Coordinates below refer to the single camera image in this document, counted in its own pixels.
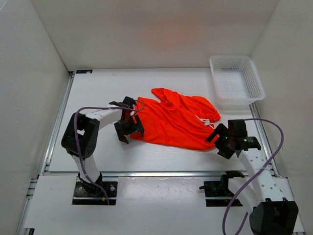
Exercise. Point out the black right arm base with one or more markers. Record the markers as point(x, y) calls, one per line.
point(216, 192)

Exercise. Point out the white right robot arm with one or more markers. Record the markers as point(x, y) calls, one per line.
point(268, 211)

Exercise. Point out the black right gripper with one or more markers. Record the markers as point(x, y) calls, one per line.
point(219, 130)

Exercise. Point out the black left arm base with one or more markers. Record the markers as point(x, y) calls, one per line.
point(89, 194)

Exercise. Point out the black corner bracket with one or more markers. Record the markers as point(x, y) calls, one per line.
point(84, 71)

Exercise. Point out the left side aluminium rail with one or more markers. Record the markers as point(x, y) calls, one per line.
point(56, 126)

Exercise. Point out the white plastic mesh basket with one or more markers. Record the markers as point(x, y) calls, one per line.
point(236, 80)

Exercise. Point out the right side aluminium rail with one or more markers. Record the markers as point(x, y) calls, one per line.
point(263, 140)

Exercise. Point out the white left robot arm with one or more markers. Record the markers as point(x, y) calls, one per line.
point(80, 137)

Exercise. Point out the orange shorts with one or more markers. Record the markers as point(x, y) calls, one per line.
point(177, 120)

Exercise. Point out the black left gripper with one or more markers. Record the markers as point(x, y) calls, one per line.
point(121, 132)

